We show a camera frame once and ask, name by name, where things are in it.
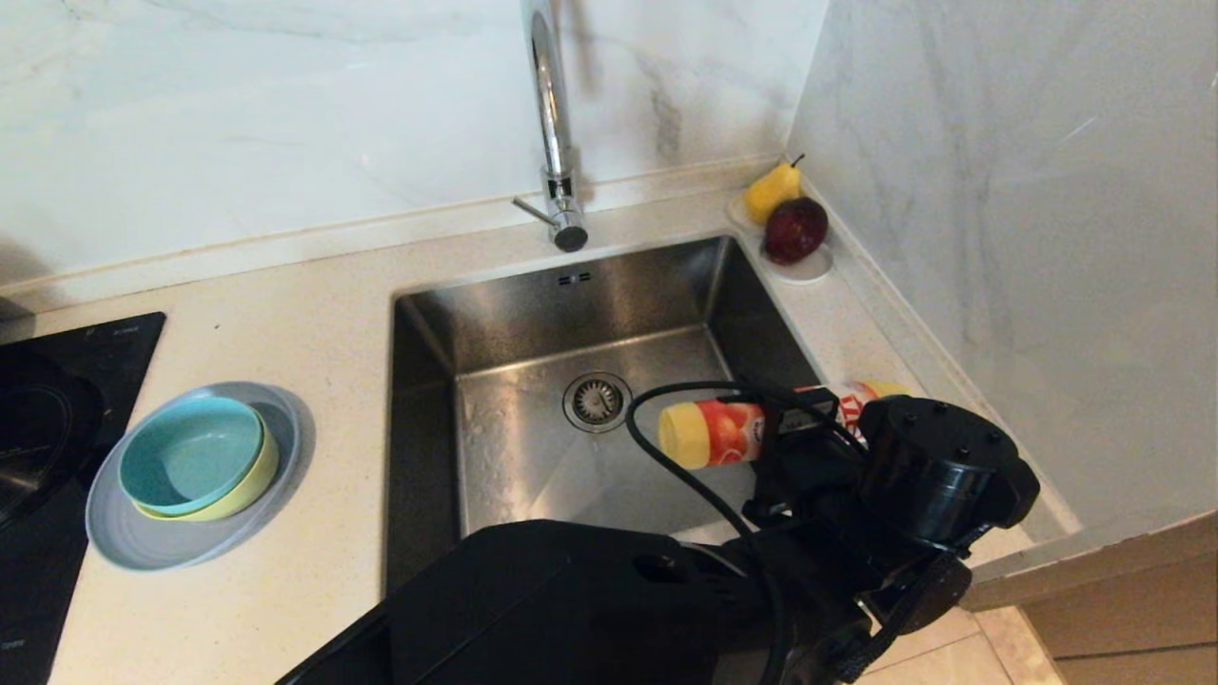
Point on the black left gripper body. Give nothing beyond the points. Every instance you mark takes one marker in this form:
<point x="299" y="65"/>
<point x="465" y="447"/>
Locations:
<point x="942" y="476"/>

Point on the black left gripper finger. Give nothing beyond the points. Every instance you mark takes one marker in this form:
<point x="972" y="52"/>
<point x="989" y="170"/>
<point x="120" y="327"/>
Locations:
<point x="799" y="419"/>

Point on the orange dish soap bottle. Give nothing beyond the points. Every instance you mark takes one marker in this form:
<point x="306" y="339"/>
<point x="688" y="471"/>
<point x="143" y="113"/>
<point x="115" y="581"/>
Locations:
<point x="714" y="433"/>

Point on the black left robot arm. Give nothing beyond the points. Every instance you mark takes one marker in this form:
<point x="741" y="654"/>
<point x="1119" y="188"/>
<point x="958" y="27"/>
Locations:
<point x="571" y="609"/>

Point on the metal sink drain strainer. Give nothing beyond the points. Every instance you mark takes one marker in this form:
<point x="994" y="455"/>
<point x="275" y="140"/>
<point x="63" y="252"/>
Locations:
<point x="598" y="402"/>

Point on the stainless steel sink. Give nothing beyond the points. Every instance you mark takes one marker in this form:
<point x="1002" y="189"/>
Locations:
<point x="514" y="457"/>

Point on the chrome faucet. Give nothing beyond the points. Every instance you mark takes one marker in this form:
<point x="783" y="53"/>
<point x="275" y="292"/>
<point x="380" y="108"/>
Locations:
<point x="555" y="114"/>

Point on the small white fruit dish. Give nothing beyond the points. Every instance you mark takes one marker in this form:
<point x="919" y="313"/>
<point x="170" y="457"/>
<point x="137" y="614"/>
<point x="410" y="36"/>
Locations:
<point x="809" y="272"/>

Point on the dark red apple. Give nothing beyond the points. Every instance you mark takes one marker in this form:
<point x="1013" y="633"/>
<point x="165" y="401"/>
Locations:
<point x="795" y="233"/>

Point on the yellow pear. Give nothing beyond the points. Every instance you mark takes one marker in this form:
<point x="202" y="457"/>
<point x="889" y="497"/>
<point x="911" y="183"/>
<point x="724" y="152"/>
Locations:
<point x="769" y="195"/>

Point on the light wooden cabinet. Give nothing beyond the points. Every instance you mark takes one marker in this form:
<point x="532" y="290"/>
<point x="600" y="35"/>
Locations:
<point x="1142" y="609"/>

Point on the yellow-green bowl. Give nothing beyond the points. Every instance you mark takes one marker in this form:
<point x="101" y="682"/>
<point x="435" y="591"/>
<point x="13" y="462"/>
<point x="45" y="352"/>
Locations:
<point x="259" y="480"/>

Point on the teal bowl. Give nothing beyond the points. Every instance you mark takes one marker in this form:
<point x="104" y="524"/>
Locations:
<point x="190" y="457"/>

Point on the gray plate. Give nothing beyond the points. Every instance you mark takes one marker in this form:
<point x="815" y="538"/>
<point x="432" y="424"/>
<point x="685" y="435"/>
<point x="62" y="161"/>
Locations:
<point x="171" y="542"/>

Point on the black induction cooktop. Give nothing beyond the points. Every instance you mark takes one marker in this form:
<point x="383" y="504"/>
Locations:
<point x="114" y="352"/>

